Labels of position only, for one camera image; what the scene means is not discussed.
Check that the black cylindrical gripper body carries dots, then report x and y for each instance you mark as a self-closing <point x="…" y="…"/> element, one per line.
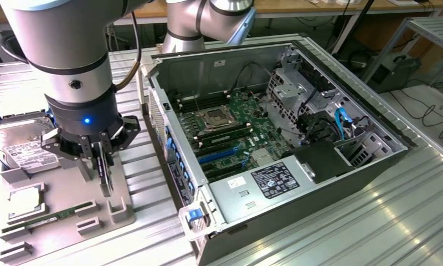
<point x="84" y="119"/>

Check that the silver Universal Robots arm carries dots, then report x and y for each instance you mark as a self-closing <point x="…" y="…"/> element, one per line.
<point x="70" y="50"/>

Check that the silver hard disk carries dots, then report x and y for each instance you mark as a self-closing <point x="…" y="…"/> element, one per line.
<point x="20" y="149"/>

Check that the grey parts rack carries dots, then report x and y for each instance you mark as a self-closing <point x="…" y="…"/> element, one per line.
<point x="59" y="194"/>

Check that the silver CPU chip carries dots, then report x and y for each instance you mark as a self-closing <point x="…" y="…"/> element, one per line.
<point x="26" y="203"/>

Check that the metal CPU socket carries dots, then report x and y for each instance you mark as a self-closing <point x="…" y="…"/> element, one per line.
<point x="220" y="117"/>

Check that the green RAM stick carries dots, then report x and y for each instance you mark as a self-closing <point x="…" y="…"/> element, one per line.
<point x="52" y="217"/>

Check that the blue expansion slot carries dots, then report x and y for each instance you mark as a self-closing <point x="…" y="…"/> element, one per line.
<point x="217" y="155"/>

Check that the installed dark RAM stick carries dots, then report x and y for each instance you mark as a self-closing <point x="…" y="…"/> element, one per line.
<point x="225" y="138"/>

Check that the green motherboard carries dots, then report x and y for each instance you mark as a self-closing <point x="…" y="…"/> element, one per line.
<point x="251" y="130"/>

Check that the blue case latch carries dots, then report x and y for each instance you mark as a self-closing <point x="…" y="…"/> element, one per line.
<point x="193" y="216"/>

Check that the silver chipset heat sink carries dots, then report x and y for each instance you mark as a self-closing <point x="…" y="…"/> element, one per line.
<point x="264" y="155"/>

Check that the grey power supply unit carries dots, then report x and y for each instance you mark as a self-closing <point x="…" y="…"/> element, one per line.
<point x="251" y="194"/>

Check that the metal disk bay cage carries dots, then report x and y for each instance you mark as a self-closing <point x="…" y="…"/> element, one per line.
<point x="287" y="105"/>

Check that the open black PC case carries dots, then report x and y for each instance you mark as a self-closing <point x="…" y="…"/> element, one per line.
<point x="317" y="194"/>

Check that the wooden desk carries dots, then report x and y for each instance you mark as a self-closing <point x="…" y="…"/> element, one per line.
<point x="299" y="7"/>

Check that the black box device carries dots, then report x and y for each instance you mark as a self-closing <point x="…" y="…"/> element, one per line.
<point x="396" y="73"/>

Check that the black plastic air duct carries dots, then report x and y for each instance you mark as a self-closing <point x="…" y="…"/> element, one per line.
<point x="317" y="162"/>

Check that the metal slat shelf frame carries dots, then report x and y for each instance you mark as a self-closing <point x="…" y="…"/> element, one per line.
<point x="432" y="30"/>

